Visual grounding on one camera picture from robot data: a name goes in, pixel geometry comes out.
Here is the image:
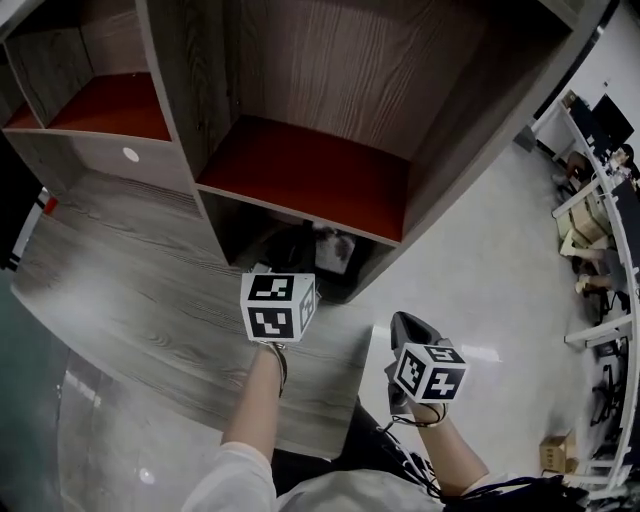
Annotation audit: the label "beige storage box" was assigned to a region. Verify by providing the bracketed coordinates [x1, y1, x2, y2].
[559, 191, 617, 257]

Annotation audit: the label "person's black garment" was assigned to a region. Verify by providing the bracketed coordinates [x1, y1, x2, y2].
[439, 474, 592, 512]

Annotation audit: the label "grey door ramp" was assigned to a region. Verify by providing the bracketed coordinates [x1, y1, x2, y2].
[513, 124, 539, 154]

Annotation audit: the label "open cardboard box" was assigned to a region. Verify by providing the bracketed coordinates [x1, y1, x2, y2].
[538, 430, 578, 474]

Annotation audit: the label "black office chair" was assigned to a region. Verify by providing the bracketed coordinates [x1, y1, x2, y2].
[590, 336, 633, 442]

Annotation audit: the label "grey wooden desk with hutch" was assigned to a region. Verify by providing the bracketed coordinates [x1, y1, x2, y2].
[0, 0, 576, 459]

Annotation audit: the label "person's right forearm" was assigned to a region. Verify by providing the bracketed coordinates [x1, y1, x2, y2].
[409, 401, 491, 497]

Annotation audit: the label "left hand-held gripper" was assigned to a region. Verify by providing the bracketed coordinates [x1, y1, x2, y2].
[239, 249, 320, 345]

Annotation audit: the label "black wrist cord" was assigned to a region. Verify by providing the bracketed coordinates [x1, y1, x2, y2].
[379, 401, 449, 502]
[259, 341, 289, 399]

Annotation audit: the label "black framed picture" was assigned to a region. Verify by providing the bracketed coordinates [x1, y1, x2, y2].
[312, 221, 358, 278]

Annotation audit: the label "black monitor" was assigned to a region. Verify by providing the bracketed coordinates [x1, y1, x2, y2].
[589, 93, 637, 152]

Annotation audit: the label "person's black trousers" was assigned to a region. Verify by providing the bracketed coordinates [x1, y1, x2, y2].
[271, 396, 432, 482]

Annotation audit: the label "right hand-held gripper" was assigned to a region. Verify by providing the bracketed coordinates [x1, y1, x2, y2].
[383, 310, 470, 416]

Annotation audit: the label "white office desk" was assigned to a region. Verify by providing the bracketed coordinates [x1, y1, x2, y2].
[551, 89, 640, 501]

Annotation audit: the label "person's left forearm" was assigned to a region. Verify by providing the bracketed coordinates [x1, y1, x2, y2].
[219, 341, 289, 452]

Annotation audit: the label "person's light grey shirt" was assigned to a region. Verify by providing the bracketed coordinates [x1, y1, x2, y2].
[180, 441, 444, 512]

